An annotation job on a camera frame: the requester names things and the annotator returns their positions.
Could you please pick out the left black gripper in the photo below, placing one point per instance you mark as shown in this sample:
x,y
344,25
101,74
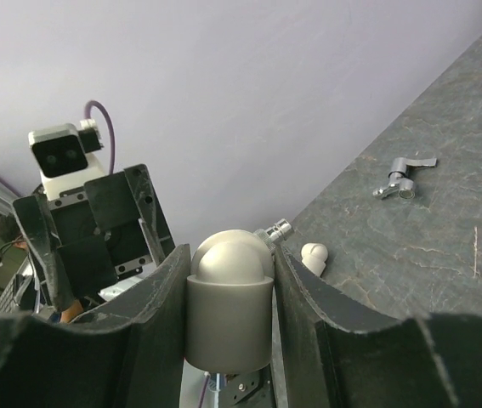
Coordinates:
x,y
97,236

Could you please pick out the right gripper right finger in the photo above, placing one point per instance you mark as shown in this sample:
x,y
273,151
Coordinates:
x,y
339,353

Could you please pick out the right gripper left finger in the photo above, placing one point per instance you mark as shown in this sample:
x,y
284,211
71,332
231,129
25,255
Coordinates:
x,y
128,352

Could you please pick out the white elbow fitting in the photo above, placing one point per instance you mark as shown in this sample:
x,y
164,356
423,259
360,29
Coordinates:
x,y
229,304

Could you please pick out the green water faucet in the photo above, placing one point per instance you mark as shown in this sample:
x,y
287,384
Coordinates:
x,y
275,234

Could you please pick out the white elbow fitting left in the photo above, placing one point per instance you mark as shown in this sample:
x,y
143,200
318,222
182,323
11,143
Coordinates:
x,y
314,257

